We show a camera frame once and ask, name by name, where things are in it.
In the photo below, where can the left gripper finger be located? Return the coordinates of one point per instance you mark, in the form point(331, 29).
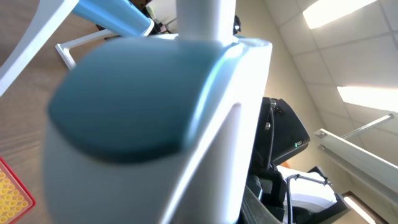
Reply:
point(256, 211)

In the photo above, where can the white pipette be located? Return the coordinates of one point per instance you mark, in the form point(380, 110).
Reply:
point(124, 124)

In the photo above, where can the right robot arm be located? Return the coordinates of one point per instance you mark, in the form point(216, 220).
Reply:
point(289, 130)

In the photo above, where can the red and yellow tip box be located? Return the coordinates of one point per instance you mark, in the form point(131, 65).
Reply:
point(12, 193)

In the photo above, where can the white and blue stand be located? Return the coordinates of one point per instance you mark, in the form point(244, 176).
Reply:
point(37, 34)

